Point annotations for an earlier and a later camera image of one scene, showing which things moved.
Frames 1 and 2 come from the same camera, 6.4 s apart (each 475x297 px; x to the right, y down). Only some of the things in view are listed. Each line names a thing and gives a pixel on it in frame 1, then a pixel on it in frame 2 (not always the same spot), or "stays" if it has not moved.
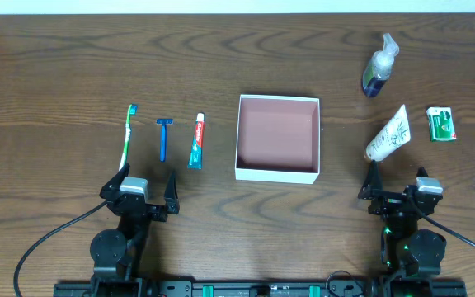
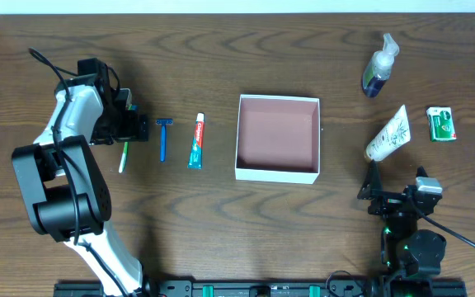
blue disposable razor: [163, 123] stays
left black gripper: [139, 206] -> [139, 126]
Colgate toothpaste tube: [196, 153] stays
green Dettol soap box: [440, 123] stays
